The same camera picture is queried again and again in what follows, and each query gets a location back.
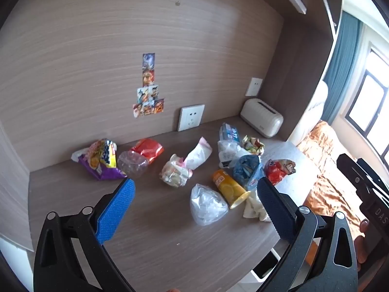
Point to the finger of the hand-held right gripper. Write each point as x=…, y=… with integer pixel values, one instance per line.
x=349, y=167

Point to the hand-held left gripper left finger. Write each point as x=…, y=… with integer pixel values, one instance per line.
x=117, y=206

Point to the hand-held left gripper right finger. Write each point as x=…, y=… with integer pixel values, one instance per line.
x=273, y=206

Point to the blue snack bag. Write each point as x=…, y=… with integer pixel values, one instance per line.
x=246, y=170

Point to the white trash bin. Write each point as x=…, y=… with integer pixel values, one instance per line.
x=267, y=264

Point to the person's right hand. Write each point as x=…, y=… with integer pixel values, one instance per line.
x=363, y=248

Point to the crumpled white tissue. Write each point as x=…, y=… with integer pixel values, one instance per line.
x=255, y=208

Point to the bed with orange cover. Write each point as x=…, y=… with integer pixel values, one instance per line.
x=328, y=173

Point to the clear plastic container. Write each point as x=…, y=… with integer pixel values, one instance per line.
x=133, y=164

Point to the purple yellow snack bag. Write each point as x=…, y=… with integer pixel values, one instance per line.
x=101, y=159

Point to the yellow chip can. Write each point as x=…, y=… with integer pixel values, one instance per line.
x=228, y=187

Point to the crumpled green yellow wrapper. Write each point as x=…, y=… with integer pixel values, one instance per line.
x=252, y=145

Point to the beige padded headboard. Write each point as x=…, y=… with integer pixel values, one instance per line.
x=310, y=115

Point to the clear plastic bag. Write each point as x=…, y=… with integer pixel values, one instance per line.
x=208, y=205

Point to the red orange snack bag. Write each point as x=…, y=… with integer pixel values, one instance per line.
x=149, y=149

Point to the black framed window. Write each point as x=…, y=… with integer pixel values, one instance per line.
x=370, y=103

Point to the blue tissue packet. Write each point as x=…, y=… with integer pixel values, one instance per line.
x=229, y=132

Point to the white tissue box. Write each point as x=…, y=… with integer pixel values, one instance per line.
x=261, y=117

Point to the white pink plastic bag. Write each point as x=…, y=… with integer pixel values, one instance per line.
x=199, y=153

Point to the teal curtain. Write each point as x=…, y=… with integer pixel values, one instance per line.
x=343, y=67

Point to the cluster of wall stickers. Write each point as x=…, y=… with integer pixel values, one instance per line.
x=148, y=97

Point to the white wall socket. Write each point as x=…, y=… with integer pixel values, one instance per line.
x=190, y=118
x=254, y=87

